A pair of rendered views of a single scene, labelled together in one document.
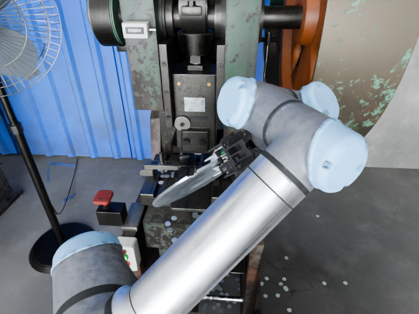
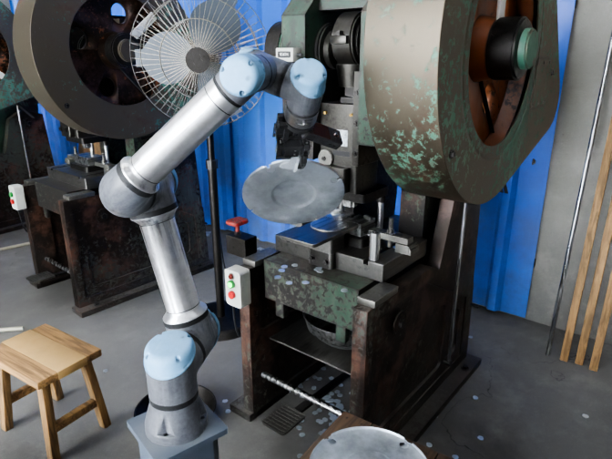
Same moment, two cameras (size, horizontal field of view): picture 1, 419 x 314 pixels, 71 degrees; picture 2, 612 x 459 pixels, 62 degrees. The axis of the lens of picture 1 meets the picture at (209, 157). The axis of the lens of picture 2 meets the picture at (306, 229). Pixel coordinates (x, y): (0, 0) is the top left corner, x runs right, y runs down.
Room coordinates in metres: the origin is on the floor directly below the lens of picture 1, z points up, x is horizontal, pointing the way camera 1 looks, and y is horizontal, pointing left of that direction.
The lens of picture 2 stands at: (-0.45, -0.79, 1.32)
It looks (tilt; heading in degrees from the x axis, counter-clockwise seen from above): 19 degrees down; 35
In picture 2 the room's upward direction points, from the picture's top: straight up
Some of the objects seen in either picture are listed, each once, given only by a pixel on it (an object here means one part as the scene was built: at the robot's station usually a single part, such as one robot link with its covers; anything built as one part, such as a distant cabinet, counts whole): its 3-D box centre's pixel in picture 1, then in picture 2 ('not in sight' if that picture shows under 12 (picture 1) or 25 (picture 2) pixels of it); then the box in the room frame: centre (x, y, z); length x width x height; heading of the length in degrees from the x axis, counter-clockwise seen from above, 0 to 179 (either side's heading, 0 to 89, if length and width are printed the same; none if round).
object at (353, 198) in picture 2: (198, 142); (351, 193); (1.03, 0.05, 0.86); 0.20 x 0.16 x 0.05; 86
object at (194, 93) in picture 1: (196, 106); (345, 144); (0.99, 0.05, 1.04); 0.17 x 0.15 x 0.30; 176
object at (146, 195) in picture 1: (199, 179); (350, 244); (1.03, 0.05, 0.68); 0.45 x 0.30 x 0.06; 86
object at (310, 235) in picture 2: (194, 198); (320, 247); (0.85, 0.06, 0.72); 0.25 x 0.14 x 0.14; 176
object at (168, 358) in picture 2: not in sight; (172, 364); (0.22, 0.06, 0.62); 0.13 x 0.12 x 0.14; 25
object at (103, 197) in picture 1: (105, 203); (237, 229); (0.82, 0.39, 0.72); 0.07 x 0.06 x 0.08; 176
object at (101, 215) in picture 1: (115, 223); (242, 258); (0.82, 0.37, 0.62); 0.10 x 0.06 x 0.20; 86
